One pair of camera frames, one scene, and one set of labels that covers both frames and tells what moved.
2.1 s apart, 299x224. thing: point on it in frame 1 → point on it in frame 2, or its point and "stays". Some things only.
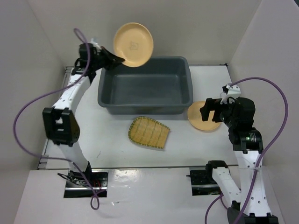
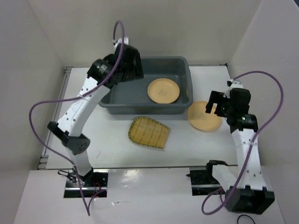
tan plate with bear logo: (133, 42) → (163, 90)
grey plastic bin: (160, 85) stays
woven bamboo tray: (148, 132) stays
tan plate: (195, 117) stays
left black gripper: (113, 60) → (137, 72)
